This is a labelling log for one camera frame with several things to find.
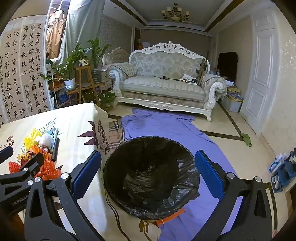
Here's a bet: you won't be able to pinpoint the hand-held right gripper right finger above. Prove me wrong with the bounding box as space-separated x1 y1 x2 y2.
193 150 272 241

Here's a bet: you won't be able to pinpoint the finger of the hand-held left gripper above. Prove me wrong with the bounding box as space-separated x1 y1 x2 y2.
0 152 45 186
0 146 14 161

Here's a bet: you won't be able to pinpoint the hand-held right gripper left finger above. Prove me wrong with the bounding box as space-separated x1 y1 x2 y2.
24 150 103 241

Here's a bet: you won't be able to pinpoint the orange plastic bag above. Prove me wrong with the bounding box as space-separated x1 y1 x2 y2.
27 145 48 163

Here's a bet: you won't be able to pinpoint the orange paper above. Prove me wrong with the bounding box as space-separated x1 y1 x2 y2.
35 160 62 181

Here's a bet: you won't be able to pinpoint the white plastic bag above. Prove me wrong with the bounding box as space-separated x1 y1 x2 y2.
38 133 53 149

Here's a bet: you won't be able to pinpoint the black plastic tube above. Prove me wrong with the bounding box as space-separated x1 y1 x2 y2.
51 137 60 162

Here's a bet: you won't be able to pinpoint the white blue squeeze tube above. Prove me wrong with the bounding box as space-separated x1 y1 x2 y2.
47 127 59 139

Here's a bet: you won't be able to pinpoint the bin with black bag liner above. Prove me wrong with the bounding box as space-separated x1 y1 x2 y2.
103 136 200 220

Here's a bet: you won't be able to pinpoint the purple floor cloth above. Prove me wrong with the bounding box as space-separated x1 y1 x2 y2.
121 108 243 241

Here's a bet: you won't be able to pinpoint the beige plaid cloth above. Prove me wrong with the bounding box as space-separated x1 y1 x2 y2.
108 120 126 152

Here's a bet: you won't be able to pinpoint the green slipper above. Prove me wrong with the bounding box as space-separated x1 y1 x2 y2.
240 133 253 147

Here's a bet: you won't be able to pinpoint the cream floral tablecloth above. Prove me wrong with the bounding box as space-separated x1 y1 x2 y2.
0 103 162 241

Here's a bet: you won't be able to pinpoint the white blue sneaker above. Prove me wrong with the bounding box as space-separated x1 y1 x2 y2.
268 154 286 173

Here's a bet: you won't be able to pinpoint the blue crate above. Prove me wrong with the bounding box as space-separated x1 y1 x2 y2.
57 91 70 105

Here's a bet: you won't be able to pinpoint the white metal rack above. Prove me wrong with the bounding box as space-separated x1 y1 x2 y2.
47 74 70 109

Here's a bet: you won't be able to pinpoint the grey storage box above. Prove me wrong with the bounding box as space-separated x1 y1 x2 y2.
224 95 243 113

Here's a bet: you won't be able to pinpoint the small leafy floor plant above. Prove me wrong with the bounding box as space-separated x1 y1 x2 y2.
98 91 116 108

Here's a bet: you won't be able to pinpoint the low wooden plant shelf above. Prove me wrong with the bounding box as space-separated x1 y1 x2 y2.
67 82 109 96

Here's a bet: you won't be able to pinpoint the stack of blue yellow packets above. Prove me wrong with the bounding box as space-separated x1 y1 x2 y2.
225 85 244 102

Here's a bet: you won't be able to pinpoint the leafy plant in white pot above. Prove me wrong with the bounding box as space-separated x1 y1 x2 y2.
47 43 93 90

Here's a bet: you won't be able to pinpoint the white ornate sofa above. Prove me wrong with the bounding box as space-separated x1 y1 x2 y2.
106 41 227 122

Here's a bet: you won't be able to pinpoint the loose papers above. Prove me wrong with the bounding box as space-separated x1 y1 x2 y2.
177 74 199 85

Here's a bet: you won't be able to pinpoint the tall plant in dark pot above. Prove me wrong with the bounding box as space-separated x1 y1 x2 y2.
87 38 111 83

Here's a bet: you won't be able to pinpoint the wooden toy rifle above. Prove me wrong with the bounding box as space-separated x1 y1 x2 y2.
196 51 210 86

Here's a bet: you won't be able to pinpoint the wooden plant stand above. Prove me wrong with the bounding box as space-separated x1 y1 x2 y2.
74 65 101 106

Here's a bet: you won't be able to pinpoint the thin black rod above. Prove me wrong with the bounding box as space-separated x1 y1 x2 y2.
154 75 178 81

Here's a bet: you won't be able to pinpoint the dark board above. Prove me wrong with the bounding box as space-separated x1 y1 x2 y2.
217 52 238 79

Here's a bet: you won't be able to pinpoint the striped blanket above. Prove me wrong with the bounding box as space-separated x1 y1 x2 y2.
115 64 138 77

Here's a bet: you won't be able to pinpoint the white panelled door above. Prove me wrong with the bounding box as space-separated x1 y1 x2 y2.
239 8 281 135

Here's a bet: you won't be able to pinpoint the brown curtain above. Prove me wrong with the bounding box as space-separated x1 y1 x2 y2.
45 9 66 61

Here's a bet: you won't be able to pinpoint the white ornate armchair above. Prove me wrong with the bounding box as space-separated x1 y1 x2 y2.
102 47 130 70

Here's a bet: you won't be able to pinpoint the grey green curtain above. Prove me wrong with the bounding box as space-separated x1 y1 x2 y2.
57 0 106 67

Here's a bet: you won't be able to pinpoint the brass chandelier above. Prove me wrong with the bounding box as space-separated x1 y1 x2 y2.
161 3 192 22

